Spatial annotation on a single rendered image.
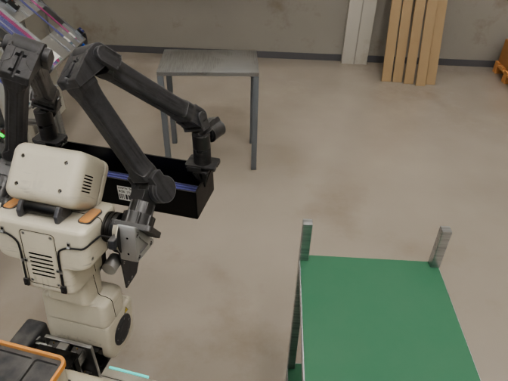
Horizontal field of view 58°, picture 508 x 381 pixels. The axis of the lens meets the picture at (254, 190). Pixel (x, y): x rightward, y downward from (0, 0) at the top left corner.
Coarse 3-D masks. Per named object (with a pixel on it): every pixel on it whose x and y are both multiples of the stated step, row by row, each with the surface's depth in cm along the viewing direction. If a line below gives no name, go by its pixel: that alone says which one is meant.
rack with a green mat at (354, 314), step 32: (320, 256) 151; (320, 288) 140; (352, 288) 140; (384, 288) 140; (416, 288) 141; (320, 320) 130; (352, 320) 130; (384, 320) 131; (416, 320) 131; (448, 320) 131; (288, 352) 182; (320, 352) 122; (352, 352) 122; (384, 352) 122; (416, 352) 122; (448, 352) 122
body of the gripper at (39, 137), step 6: (48, 126) 157; (54, 126) 159; (42, 132) 157; (48, 132) 158; (54, 132) 159; (36, 138) 160; (42, 138) 159; (48, 138) 159; (54, 138) 160; (60, 138) 161; (66, 138) 163; (54, 144) 160
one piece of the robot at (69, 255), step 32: (0, 224) 120; (32, 224) 118; (64, 224) 117; (96, 224) 120; (32, 256) 123; (64, 256) 119; (96, 256) 122; (64, 288) 124; (96, 288) 140; (64, 320) 146; (96, 320) 141; (128, 320) 155
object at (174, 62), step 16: (160, 64) 325; (176, 64) 326; (192, 64) 326; (208, 64) 327; (224, 64) 328; (240, 64) 328; (256, 64) 329; (160, 80) 318; (256, 80) 321; (256, 96) 328; (256, 112) 335; (256, 128) 342; (256, 144) 351
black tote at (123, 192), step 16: (64, 144) 170; (80, 144) 171; (112, 160) 172; (160, 160) 166; (176, 160) 164; (176, 176) 168; (192, 176) 167; (112, 192) 158; (128, 192) 156; (176, 192) 150; (192, 192) 149; (208, 192) 162; (160, 208) 156; (176, 208) 155; (192, 208) 153
